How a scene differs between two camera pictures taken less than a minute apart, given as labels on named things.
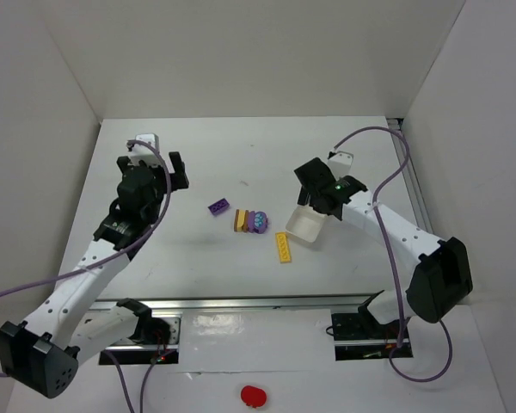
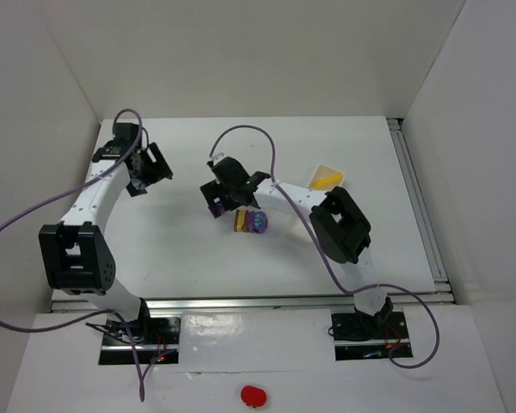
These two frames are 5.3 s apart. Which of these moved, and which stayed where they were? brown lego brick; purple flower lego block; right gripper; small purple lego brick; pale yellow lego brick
Moved: right gripper
Stayed: small purple lego brick; pale yellow lego brick; purple flower lego block; brown lego brick
